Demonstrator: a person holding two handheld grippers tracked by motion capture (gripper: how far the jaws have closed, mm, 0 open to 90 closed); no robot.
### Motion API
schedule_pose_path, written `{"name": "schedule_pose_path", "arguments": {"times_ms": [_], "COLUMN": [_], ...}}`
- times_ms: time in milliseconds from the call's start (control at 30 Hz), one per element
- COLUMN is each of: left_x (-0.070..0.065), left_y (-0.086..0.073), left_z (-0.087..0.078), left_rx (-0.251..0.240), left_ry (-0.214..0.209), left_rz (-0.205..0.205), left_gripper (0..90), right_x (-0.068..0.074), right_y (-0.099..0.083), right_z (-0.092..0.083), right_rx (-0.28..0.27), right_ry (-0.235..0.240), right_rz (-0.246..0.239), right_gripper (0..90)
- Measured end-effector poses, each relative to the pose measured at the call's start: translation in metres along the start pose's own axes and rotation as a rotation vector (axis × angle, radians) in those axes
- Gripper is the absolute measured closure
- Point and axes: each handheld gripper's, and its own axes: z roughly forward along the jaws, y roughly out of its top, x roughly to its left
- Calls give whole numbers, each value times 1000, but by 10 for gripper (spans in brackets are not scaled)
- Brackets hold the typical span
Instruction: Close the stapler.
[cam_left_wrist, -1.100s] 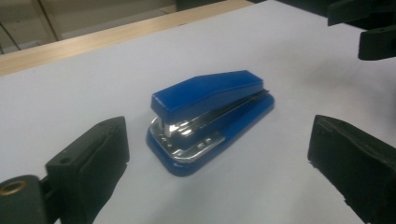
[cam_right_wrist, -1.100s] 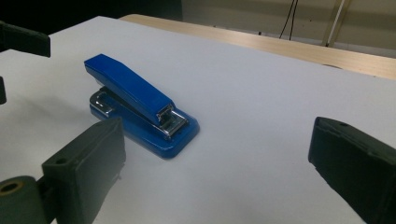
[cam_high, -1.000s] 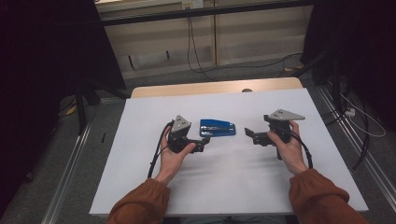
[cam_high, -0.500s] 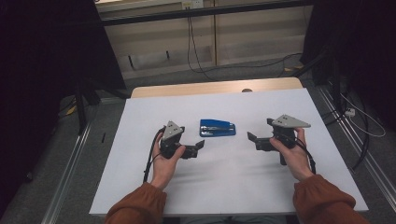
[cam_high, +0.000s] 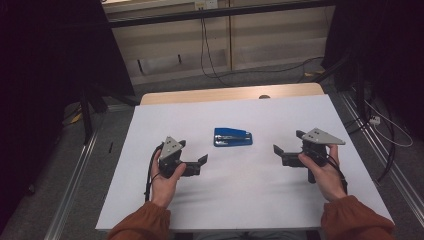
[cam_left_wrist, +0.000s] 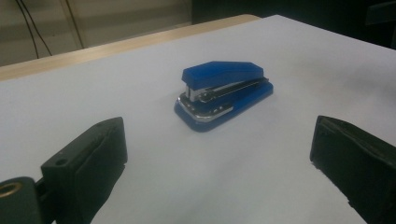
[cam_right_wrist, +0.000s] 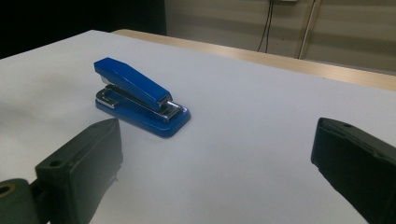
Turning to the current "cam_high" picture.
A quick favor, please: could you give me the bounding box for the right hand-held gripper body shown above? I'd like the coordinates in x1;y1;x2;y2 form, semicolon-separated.
281;127;347;185

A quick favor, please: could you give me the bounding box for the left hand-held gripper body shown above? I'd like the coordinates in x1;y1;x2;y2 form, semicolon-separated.
158;135;203;180

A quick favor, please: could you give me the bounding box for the blue stapler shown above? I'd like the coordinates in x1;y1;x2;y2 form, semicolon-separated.
213;126;254;148

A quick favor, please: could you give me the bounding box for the person's right hand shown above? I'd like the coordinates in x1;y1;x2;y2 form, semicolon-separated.
297;143;348;203

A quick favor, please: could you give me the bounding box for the person's left hand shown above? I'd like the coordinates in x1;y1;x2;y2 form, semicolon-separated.
150;158;187;210

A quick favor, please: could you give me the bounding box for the white table mat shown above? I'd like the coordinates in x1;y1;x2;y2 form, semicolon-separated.
95;94;396;232

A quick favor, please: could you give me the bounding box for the black stand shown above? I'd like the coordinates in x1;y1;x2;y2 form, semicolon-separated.
312;54;372;128
78;83;142;146

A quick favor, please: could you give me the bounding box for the beige wooden cabinet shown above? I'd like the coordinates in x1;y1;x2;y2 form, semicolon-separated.
101;0;336;86

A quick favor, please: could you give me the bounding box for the black curtain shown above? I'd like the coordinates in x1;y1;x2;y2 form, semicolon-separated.
0;0;136;232
320;0;424;142

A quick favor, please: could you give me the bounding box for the black horizontal bar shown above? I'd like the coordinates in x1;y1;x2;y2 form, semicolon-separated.
107;0;335;30

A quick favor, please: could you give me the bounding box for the left hand-held gripper cable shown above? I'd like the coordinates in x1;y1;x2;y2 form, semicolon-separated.
144;142;165;204

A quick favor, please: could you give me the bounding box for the hand-held gripper cable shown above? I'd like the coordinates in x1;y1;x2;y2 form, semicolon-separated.
324;152;349;196
144;142;165;204

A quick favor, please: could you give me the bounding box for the right hand-held gripper cable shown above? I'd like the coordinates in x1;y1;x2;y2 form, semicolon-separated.
324;152;349;196

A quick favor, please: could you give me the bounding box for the black floor cable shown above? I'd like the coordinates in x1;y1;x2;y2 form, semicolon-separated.
229;56;325;84

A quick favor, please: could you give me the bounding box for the thick black cable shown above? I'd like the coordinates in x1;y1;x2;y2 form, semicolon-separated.
344;99;398;183

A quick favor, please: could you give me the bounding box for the white cable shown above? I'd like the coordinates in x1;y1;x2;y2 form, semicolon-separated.
364;99;415;149

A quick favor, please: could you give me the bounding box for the hanging black cable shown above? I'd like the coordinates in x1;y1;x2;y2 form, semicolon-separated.
199;9;232;88

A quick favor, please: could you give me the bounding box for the aluminium floor rail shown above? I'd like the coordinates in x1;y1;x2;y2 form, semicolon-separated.
339;90;424;228
43;129;100;240

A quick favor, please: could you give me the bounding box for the white wall socket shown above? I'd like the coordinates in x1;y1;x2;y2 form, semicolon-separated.
194;0;219;11

